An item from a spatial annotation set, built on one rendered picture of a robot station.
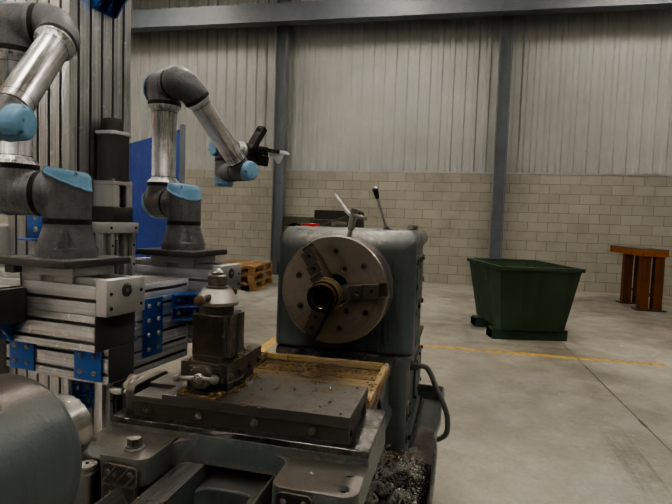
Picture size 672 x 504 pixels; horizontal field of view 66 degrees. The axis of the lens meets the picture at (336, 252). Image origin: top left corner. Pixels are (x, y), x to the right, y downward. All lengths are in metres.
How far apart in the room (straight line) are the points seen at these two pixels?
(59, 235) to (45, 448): 1.05
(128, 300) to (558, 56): 11.44
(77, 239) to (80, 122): 0.43
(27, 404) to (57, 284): 1.01
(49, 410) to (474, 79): 11.67
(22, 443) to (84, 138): 1.39
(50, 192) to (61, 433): 1.06
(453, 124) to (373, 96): 1.88
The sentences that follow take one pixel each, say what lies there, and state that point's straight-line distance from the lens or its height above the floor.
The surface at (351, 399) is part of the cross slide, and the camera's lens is 0.93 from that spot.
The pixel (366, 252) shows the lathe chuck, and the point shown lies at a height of 1.19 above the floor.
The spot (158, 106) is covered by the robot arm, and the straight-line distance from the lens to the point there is 2.00.
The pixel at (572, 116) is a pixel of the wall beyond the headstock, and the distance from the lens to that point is 12.01.
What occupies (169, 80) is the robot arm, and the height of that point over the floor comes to 1.74.
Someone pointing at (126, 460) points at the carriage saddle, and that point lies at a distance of 0.90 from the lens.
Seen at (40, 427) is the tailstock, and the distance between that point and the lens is 0.46.
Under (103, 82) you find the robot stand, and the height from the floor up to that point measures 1.69.
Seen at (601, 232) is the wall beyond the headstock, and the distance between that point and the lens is 11.92.
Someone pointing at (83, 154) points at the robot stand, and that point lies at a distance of 1.75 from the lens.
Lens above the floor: 1.28
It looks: 3 degrees down
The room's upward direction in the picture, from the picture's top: 2 degrees clockwise
